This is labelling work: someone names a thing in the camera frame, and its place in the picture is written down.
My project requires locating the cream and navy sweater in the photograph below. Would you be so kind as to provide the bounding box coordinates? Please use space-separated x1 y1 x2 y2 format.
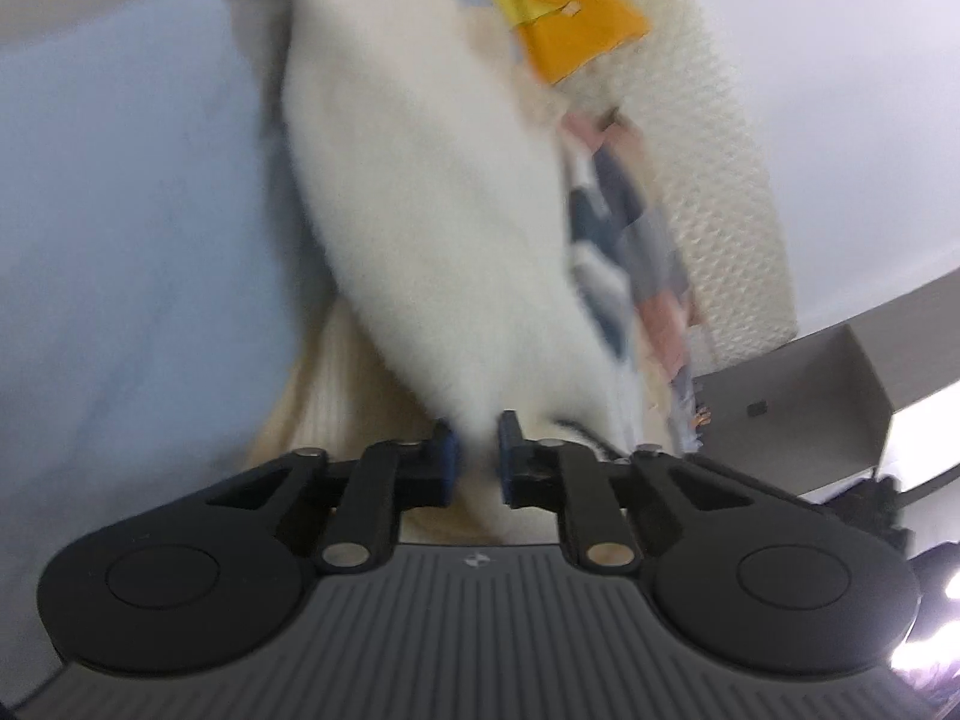
247 0 653 548

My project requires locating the yellow crown print pillow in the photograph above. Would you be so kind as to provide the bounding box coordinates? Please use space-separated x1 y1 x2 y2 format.
469 0 652 85

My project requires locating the grey wardrobe with niche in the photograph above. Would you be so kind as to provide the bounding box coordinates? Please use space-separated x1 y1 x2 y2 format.
690 262 960 503

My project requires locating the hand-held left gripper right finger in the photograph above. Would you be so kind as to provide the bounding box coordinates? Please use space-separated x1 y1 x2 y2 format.
496 410 758 572

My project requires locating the checkered patchwork duvet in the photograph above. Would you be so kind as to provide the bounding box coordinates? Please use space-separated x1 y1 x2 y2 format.
0 0 721 698

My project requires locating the cream quilted headboard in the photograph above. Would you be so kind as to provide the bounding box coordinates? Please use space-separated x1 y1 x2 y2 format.
555 0 800 376

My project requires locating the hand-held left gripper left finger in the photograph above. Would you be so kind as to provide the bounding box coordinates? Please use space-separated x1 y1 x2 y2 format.
206 418 460 572

